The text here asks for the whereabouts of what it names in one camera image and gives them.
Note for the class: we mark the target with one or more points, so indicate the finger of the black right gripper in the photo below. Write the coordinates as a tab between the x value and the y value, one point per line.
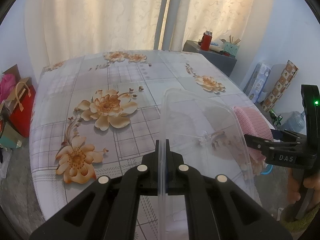
267	142

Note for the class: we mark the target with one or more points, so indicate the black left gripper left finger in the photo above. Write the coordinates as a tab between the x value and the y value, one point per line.
108	208

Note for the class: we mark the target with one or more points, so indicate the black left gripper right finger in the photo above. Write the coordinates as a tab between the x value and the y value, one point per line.
216	207

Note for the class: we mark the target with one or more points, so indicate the pink sponge cloth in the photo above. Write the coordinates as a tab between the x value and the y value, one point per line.
253	123

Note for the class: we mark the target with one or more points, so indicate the clear plastic container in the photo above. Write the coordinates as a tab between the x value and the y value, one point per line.
208	136

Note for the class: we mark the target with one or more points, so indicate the blue plastic trash basket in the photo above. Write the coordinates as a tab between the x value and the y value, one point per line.
267	169

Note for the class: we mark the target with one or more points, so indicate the green glass bottle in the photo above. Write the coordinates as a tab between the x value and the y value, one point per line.
276	119

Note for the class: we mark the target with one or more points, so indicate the large blue water jug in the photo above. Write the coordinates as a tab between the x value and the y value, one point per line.
295	122

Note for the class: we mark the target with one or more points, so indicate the blue white carton box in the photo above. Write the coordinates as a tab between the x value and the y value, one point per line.
257	81

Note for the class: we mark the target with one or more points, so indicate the brown patterned gift box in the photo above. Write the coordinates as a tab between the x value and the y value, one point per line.
282	83

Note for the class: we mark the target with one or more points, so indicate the dark grey side cabinet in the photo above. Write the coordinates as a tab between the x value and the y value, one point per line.
224	63

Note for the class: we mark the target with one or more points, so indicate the floral tablecloth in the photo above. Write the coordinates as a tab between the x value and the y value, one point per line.
145	75

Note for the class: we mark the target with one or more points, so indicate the teal chopstick holder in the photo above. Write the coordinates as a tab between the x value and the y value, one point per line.
230	45

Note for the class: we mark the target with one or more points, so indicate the red thermos jug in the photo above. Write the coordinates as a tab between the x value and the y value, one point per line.
206	40

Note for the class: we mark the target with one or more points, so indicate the red paper gift bag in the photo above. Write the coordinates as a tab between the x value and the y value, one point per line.
19	104

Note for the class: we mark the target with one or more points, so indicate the cardboard box with pink bag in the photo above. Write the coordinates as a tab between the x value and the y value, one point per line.
9	79

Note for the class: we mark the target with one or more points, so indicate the cream curtain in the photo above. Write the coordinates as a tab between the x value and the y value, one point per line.
57	30

